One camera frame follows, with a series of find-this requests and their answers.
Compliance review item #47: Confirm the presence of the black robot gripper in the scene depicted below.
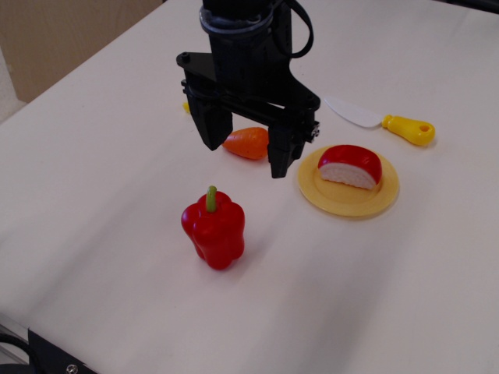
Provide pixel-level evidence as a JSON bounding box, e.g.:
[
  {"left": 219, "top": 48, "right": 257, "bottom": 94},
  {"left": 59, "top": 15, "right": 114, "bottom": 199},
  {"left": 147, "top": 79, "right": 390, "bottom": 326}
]
[{"left": 176, "top": 23, "right": 320, "bottom": 178}]

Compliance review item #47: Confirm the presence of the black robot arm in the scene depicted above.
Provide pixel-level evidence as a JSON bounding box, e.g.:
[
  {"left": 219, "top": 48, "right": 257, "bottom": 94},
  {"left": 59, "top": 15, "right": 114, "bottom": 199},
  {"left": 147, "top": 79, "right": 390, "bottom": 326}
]
[{"left": 176, "top": 1, "right": 320, "bottom": 178}]

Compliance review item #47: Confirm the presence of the yellow plastic plate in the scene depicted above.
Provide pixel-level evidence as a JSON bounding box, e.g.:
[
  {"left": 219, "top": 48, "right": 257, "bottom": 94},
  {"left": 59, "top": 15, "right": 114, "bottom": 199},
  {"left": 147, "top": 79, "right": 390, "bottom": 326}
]
[{"left": 298, "top": 144, "right": 399, "bottom": 217}]

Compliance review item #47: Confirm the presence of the orange toy carrot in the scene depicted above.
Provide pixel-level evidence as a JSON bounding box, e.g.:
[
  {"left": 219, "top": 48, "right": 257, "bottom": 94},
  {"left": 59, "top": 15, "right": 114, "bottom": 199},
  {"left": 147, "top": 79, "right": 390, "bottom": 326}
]
[{"left": 222, "top": 127, "right": 269, "bottom": 160}]

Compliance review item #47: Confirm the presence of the red toy bell pepper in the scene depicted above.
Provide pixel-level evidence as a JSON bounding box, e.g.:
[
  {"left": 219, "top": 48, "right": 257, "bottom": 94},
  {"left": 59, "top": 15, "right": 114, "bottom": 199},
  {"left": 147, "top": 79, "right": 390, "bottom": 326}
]
[{"left": 181, "top": 185, "right": 246, "bottom": 270}]

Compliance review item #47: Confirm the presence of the black cable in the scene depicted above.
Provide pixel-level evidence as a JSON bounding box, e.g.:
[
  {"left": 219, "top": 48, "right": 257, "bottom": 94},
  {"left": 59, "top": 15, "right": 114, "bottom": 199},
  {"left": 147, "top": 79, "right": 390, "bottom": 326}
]
[{"left": 272, "top": 0, "right": 316, "bottom": 59}]

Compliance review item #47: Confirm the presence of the toy knife with yellow handle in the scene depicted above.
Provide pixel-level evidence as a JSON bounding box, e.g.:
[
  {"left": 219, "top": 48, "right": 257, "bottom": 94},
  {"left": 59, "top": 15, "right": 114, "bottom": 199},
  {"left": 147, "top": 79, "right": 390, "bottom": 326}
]
[{"left": 324, "top": 96, "right": 436, "bottom": 146}]

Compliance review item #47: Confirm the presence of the black corner bracket with screw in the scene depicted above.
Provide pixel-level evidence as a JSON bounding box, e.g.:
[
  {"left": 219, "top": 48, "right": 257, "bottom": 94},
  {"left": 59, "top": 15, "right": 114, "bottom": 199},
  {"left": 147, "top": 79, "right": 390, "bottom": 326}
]
[{"left": 28, "top": 330, "right": 97, "bottom": 374}]

